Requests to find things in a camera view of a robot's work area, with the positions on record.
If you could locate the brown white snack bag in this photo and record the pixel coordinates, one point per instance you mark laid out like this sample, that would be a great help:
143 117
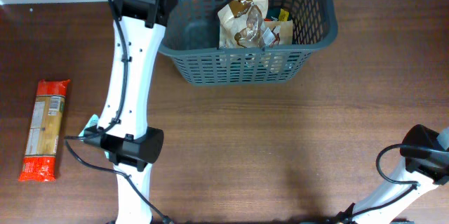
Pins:
242 25

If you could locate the orange spaghetti packet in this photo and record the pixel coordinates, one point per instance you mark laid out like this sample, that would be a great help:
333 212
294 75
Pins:
38 163

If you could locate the beige noodle packet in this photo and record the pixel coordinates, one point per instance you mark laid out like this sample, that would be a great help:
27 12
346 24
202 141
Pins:
280 32

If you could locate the grey plastic basket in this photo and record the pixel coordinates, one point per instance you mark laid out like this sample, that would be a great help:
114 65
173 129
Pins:
192 42

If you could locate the green coffee bag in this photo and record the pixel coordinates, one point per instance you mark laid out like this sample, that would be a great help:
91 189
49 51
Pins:
278 14

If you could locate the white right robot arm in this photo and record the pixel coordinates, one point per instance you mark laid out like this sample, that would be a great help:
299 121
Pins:
423 167

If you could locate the light blue white tube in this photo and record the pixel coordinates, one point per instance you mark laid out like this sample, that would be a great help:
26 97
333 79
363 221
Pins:
93 121

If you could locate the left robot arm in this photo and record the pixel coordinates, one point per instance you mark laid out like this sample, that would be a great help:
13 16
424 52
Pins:
122 131

